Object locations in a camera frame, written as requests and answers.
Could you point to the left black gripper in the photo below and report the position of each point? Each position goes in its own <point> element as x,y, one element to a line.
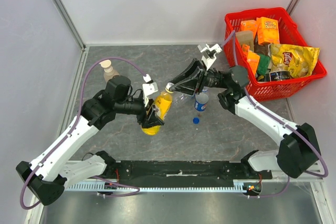
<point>151,120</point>

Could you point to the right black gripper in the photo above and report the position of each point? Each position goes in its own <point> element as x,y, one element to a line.
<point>199,79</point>

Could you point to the yellow juice bottle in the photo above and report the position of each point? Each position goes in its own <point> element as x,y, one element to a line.
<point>163,102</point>

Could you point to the white juice bottle cap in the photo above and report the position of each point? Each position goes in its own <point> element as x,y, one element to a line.
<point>168,87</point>

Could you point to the crushed clear water bottle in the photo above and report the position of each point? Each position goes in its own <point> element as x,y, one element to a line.
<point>180,99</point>

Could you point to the clear blue label bottle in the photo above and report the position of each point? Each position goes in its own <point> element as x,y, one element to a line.
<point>201,100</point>

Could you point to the blue bottle cap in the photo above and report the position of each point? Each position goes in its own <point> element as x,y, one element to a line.
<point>196,120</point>

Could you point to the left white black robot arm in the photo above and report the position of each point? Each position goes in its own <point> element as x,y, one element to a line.
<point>47,176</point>

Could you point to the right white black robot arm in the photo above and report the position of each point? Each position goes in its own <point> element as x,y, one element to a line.
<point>298,148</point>

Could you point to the beige pump soap bottle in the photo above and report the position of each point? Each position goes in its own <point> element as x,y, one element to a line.
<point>109,70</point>

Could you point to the orange packet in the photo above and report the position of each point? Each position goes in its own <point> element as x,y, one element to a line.
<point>251,58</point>

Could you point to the brown cardboard box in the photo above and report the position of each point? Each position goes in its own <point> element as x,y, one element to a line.
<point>246,37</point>

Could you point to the green package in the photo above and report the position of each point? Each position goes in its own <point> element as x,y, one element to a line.
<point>263,64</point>

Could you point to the small orange box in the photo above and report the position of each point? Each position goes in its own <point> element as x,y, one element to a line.
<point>251,25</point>

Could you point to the dark can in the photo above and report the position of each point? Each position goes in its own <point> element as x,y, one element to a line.
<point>279,75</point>

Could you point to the orange scrub daddy box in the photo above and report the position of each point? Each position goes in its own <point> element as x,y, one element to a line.
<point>268,31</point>

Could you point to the yellow chips bag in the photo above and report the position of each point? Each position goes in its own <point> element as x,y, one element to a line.
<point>299,61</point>

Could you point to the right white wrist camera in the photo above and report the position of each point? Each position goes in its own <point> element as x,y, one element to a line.
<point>209,54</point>

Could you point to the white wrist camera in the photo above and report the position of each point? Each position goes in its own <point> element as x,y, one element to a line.
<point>209,54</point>
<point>149,87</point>

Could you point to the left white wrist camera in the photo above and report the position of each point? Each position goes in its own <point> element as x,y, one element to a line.
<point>149,87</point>

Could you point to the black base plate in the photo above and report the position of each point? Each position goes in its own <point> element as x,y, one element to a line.
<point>182,174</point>

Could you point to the white cable duct rail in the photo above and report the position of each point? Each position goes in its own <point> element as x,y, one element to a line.
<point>104,187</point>

